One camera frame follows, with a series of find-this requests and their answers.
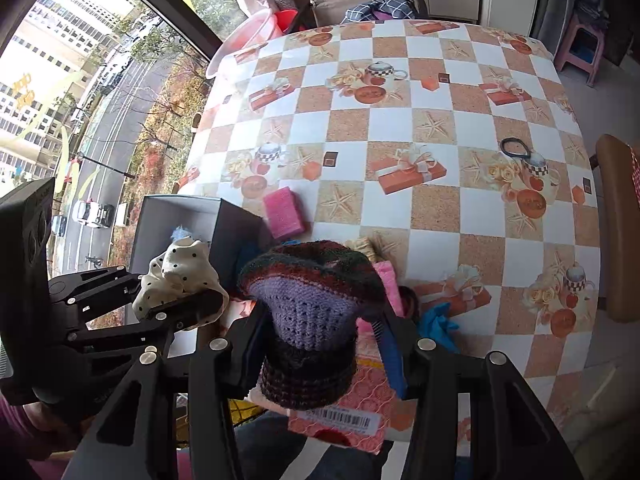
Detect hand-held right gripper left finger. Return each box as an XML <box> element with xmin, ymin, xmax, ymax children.
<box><xmin>62</xmin><ymin>304</ymin><xmax>274</xmax><ymax>480</ymax></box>

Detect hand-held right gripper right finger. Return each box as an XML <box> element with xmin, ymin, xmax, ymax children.
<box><xmin>371</xmin><ymin>311</ymin><xmax>584</xmax><ymax>480</ymax></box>

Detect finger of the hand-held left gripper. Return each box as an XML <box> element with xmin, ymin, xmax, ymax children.
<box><xmin>48</xmin><ymin>265</ymin><xmax>146</xmax><ymax>314</ymax></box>
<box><xmin>64</xmin><ymin>289</ymin><xmax>225</xmax><ymax>362</ymax></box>

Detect white polka dot cloth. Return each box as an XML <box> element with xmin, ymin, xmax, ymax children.
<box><xmin>132</xmin><ymin>237</ymin><xmax>230</xmax><ymax>331</ymax></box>

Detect purple multicolour knit hat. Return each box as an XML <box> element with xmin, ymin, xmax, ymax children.
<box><xmin>237</xmin><ymin>240</ymin><xmax>389</xmax><ymax>409</ymax></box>

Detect white and black cardboard box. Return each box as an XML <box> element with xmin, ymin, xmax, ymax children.
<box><xmin>129</xmin><ymin>195</ymin><xmax>267</xmax><ymax>361</ymax></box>

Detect person's left forearm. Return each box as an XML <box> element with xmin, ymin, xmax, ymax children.
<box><xmin>0</xmin><ymin>392</ymin><xmax>81</xmax><ymax>480</ymax></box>

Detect orange patterned flat packet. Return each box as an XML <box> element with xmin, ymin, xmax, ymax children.
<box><xmin>247</xmin><ymin>332</ymin><xmax>417</xmax><ymax>457</ymax></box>

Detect white car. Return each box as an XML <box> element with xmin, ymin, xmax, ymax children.
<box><xmin>71</xmin><ymin>199</ymin><xmax>117</xmax><ymax>230</ymax></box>

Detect pink towel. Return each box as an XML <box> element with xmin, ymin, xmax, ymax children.
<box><xmin>372</xmin><ymin>260</ymin><xmax>406</xmax><ymax>319</ymax></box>

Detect gold wrapped item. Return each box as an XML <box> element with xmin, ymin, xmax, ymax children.
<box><xmin>347</xmin><ymin>236</ymin><xmax>382</xmax><ymax>264</ymax></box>

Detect pink sponge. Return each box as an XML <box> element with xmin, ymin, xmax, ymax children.
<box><xmin>263</xmin><ymin>186</ymin><xmax>306</xmax><ymax>241</ymax></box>

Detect checkered printed tablecloth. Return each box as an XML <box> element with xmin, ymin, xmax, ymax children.
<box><xmin>177</xmin><ymin>18</ymin><xmax>604</xmax><ymax>443</ymax></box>

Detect brown wooden chair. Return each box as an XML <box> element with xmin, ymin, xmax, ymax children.
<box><xmin>589</xmin><ymin>133</ymin><xmax>640</xmax><ymax>324</ymax></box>

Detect pink plastic basin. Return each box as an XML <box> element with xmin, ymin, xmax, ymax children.
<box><xmin>206</xmin><ymin>9</ymin><xmax>284</xmax><ymax>80</ymax></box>

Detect red bucket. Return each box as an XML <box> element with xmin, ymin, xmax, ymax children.
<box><xmin>273</xmin><ymin>9</ymin><xmax>301</xmax><ymax>35</ymax></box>

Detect plaid cloth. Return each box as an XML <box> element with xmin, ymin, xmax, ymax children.
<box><xmin>342</xmin><ymin>0</ymin><xmax>419</xmax><ymax>25</ymax></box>

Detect pink plastic stool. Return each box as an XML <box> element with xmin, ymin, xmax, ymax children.
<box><xmin>553</xmin><ymin>12</ymin><xmax>607</xmax><ymax>88</ymax></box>

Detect dark blue folded cloth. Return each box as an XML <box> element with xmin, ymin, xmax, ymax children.
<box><xmin>574</xmin><ymin>0</ymin><xmax>614</xmax><ymax>36</ymax></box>

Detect dark red hair tie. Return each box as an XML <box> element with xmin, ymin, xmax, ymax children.
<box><xmin>398</xmin><ymin>285</ymin><xmax>424</xmax><ymax>324</ymax></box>

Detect black hair tie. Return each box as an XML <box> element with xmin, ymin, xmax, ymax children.
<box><xmin>500</xmin><ymin>137</ymin><xmax>534</xmax><ymax>161</ymax></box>

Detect dark window frame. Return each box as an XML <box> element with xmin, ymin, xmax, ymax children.
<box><xmin>92</xmin><ymin>0</ymin><xmax>224</xmax><ymax>57</ymax></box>

